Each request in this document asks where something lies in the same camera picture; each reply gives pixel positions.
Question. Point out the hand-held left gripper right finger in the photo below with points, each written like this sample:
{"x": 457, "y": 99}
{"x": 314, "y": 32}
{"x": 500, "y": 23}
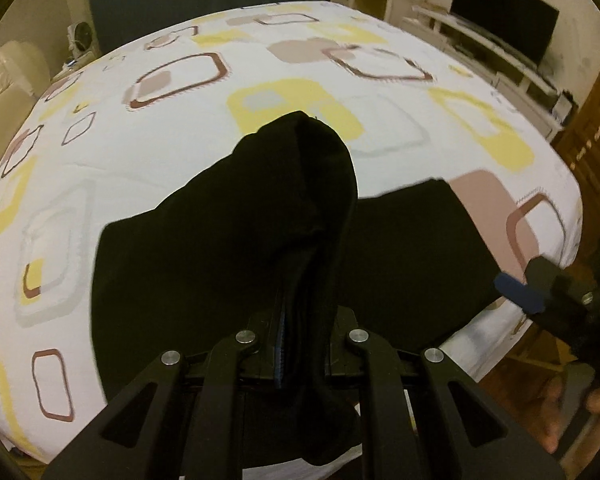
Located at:
{"x": 342, "y": 345}

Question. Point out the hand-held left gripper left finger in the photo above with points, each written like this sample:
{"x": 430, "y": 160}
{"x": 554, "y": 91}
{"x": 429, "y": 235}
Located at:
{"x": 265, "y": 345}

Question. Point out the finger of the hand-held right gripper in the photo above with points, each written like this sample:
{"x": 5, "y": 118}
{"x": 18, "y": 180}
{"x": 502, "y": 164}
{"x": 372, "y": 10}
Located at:
{"x": 517, "y": 290}

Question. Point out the black pants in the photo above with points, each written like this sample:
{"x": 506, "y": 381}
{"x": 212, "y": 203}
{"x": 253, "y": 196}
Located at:
{"x": 260, "y": 220}

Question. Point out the person's right hand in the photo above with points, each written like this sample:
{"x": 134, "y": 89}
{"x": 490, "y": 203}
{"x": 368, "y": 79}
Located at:
{"x": 550, "y": 420}

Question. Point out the white television stand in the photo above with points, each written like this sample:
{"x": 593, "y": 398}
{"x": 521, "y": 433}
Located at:
{"x": 510, "y": 75}

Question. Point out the patterned white bed sheet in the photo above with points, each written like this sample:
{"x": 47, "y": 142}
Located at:
{"x": 130, "y": 160}

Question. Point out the black television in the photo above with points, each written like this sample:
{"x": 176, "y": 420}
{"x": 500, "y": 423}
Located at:
{"x": 505, "y": 15}

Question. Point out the small white desk fan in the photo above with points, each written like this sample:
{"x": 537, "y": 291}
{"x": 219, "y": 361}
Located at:
{"x": 82, "y": 40}

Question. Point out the cream tufted headboard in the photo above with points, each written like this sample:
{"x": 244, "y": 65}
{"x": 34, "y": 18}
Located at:
{"x": 5, "y": 90}

